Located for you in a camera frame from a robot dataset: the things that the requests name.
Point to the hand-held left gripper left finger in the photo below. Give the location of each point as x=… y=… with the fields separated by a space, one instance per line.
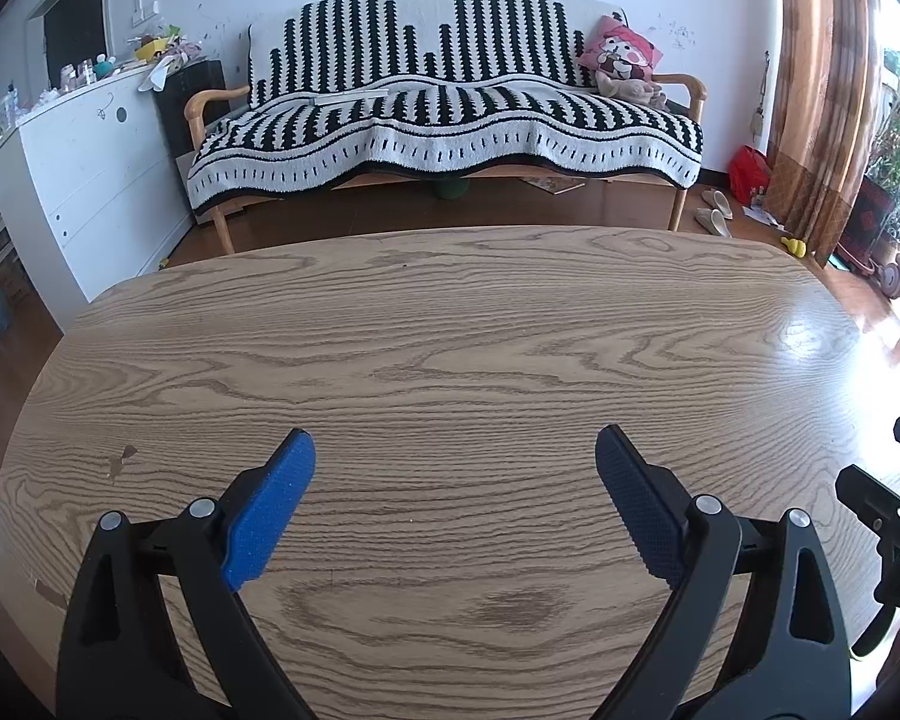
x=270 y=510

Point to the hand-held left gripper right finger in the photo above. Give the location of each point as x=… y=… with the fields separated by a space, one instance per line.
x=641 y=502

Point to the dark red plant pot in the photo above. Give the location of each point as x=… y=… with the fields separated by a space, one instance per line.
x=866 y=221

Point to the yellow toy on floor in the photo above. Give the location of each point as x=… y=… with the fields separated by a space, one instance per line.
x=795 y=247

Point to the red bag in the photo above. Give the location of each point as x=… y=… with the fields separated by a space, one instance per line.
x=750 y=174

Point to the brown curtain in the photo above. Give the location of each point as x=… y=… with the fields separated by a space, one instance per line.
x=817 y=90

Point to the white cabinet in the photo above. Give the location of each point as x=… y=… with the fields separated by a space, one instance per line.
x=97 y=165

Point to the black speaker box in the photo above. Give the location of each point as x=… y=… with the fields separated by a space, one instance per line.
x=187 y=112

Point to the beige plush toy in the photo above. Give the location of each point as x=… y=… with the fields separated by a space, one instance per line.
x=637 y=90

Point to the wooden sofa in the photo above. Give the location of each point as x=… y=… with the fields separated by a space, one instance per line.
x=202 y=101

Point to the sofa with striped blanket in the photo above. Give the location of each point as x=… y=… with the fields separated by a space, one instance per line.
x=457 y=112

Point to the white papers pile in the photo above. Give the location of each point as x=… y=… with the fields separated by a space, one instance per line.
x=166 y=69

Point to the pink cartoon pillow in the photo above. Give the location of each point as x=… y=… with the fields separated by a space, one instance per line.
x=622 y=49

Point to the yellow item on cabinet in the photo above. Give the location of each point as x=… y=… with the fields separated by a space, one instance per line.
x=151 y=49

